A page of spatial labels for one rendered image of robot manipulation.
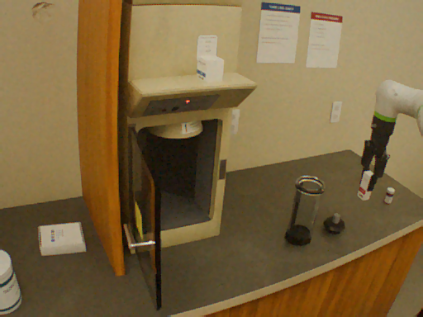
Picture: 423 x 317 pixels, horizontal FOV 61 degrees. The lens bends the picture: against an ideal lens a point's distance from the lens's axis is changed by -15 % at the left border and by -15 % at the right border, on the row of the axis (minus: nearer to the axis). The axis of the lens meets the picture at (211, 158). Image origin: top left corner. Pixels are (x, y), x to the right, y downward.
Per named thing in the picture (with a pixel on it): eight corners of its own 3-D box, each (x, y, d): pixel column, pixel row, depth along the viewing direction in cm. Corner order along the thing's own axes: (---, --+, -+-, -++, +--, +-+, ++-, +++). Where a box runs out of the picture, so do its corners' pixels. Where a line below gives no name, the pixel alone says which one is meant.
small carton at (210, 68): (196, 78, 108) (197, 56, 105) (212, 76, 110) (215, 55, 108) (205, 82, 104) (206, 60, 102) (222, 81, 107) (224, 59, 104)
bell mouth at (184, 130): (137, 120, 130) (138, 103, 128) (188, 114, 138) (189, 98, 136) (156, 142, 116) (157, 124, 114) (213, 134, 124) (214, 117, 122)
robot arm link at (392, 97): (378, 73, 134) (378, 79, 125) (409, 82, 130) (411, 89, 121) (372, 108, 140) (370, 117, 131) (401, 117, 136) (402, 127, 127)
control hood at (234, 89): (125, 115, 107) (126, 79, 103) (234, 104, 121) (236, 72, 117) (139, 132, 98) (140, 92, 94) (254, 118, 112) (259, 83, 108)
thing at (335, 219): (317, 225, 150) (320, 211, 147) (334, 220, 154) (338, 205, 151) (331, 238, 143) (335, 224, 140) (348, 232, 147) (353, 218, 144)
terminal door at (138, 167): (135, 244, 125) (132, 125, 107) (159, 313, 100) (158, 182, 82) (133, 245, 125) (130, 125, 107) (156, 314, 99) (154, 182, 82)
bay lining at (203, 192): (117, 195, 145) (115, 101, 130) (182, 183, 157) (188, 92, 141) (139, 234, 126) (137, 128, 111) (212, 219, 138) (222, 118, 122)
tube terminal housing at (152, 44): (110, 213, 148) (109, -1, 114) (189, 199, 162) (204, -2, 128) (130, 254, 128) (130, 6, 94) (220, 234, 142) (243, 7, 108)
